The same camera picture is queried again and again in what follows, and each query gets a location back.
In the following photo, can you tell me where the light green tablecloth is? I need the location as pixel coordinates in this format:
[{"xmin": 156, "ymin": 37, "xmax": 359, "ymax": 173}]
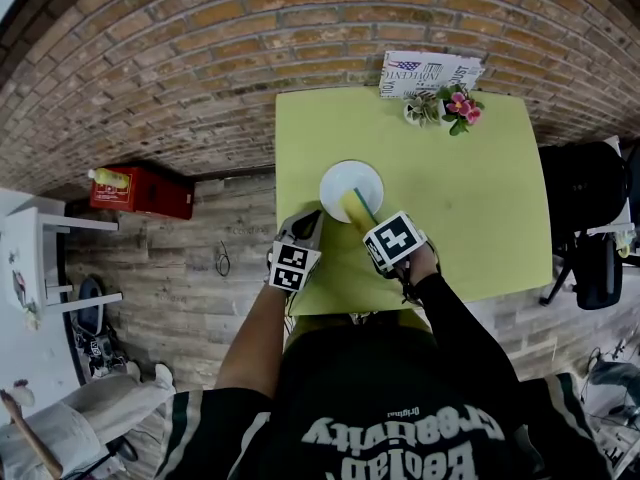
[{"xmin": 274, "ymin": 86, "xmax": 554, "ymax": 334}]

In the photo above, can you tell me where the person's right hand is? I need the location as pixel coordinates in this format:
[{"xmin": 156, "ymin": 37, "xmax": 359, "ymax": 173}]
[{"xmin": 403, "ymin": 245, "xmax": 441, "ymax": 289}]

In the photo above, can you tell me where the wooden stick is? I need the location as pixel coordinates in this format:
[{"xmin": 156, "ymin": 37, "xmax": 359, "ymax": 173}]
[{"xmin": 0, "ymin": 390, "xmax": 64, "ymax": 478}]

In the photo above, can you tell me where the white round plate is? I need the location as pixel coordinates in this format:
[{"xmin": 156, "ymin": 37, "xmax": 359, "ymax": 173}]
[{"xmin": 318, "ymin": 159, "xmax": 385, "ymax": 223}]

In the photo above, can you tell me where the pink flower in white pot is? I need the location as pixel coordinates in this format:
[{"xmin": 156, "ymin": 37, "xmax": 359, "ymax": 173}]
[{"xmin": 438, "ymin": 83, "xmax": 485, "ymax": 137}]

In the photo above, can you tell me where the succulent in white pot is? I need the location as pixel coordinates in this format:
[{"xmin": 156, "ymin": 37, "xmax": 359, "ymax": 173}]
[{"xmin": 403, "ymin": 91, "xmax": 441, "ymax": 127}]

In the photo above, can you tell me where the printed white sign board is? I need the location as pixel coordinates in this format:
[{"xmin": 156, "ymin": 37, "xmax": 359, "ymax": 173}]
[{"xmin": 378, "ymin": 50, "xmax": 486, "ymax": 100}]

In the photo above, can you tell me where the yellow green sponge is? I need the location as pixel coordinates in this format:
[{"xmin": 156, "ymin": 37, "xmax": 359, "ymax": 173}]
[{"xmin": 339, "ymin": 186, "xmax": 379, "ymax": 232}]

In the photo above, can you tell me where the black backpack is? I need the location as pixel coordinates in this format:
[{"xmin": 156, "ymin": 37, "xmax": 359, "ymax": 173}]
[{"xmin": 574, "ymin": 237, "xmax": 624, "ymax": 311}]

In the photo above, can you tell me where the grey oval device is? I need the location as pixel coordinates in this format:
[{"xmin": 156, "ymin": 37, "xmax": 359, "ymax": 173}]
[{"xmin": 77, "ymin": 276, "xmax": 107, "ymax": 334}]

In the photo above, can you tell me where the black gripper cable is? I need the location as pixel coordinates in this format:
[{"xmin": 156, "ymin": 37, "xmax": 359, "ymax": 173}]
[{"xmin": 399, "ymin": 262, "xmax": 424, "ymax": 307}]

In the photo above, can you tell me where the black floor fan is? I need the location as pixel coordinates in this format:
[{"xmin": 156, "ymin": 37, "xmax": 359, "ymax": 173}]
[{"xmin": 107, "ymin": 437, "xmax": 139, "ymax": 462}]

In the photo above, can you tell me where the black cable loop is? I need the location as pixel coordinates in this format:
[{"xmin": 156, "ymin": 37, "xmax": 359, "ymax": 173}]
[{"xmin": 215, "ymin": 240, "xmax": 232, "ymax": 277}]

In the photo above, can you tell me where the yellow drink bottle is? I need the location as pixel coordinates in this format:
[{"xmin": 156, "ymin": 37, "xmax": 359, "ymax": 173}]
[{"xmin": 87, "ymin": 167, "xmax": 132, "ymax": 189}]

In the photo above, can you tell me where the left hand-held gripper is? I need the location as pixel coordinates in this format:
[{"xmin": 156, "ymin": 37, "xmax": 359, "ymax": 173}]
[{"xmin": 266, "ymin": 209, "xmax": 325, "ymax": 294}]

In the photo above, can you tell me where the person's left forearm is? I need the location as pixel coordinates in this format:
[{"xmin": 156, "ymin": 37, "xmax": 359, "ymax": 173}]
[{"xmin": 214, "ymin": 285, "xmax": 296, "ymax": 399}]

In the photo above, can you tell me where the person's right forearm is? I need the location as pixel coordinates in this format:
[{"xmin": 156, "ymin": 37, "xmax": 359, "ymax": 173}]
[{"xmin": 407, "ymin": 272, "xmax": 519, "ymax": 384}]

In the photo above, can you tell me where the black office chair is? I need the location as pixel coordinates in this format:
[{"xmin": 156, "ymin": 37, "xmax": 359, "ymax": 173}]
[{"xmin": 539, "ymin": 141, "xmax": 629, "ymax": 234}]

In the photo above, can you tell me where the grey device with cables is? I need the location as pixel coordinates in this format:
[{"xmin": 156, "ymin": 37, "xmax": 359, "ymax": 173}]
[{"xmin": 74, "ymin": 325, "xmax": 129, "ymax": 374}]

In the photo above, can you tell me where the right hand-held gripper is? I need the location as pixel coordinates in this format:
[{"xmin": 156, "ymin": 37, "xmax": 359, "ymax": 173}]
[{"xmin": 362, "ymin": 210, "xmax": 427, "ymax": 279}]

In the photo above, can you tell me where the person's black printed shirt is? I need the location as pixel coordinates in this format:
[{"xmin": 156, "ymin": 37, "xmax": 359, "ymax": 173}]
[{"xmin": 154, "ymin": 317, "xmax": 614, "ymax": 480}]

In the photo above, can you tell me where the red box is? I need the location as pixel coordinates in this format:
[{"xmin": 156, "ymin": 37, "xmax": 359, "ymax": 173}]
[{"xmin": 89, "ymin": 166, "xmax": 195, "ymax": 220}]

